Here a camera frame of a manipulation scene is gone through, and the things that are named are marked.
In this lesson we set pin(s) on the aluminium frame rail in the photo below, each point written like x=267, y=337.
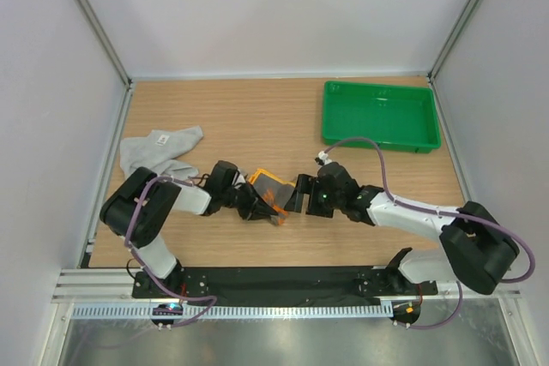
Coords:
x=274, y=282

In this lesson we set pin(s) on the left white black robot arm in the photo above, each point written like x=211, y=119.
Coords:
x=138, y=209

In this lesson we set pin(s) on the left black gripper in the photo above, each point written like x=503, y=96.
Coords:
x=261, y=209

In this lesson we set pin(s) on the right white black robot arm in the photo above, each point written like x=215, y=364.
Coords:
x=471, y=250

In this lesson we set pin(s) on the white slotted cable duct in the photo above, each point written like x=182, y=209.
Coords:
x=170, y=311

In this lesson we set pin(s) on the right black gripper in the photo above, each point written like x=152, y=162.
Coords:
x=308, y=184

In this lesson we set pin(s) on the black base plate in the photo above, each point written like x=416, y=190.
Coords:
x=283, y=284

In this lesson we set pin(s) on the green plastic tray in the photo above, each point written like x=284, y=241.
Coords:
x=395, y=117

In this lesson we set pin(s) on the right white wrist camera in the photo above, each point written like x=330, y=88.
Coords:
x=323, y=158

